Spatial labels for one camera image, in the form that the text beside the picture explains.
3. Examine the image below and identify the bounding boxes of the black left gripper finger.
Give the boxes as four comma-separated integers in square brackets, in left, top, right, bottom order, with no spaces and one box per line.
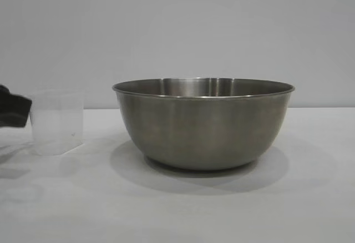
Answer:
[0,84,33,129]

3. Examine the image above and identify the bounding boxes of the clear plastic measuring cup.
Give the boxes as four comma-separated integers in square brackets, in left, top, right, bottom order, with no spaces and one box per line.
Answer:
[29,89,84,156]

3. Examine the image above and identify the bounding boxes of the stainless steel mixing bowl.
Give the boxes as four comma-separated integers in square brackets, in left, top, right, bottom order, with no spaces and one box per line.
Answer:
[111,77,296,171]

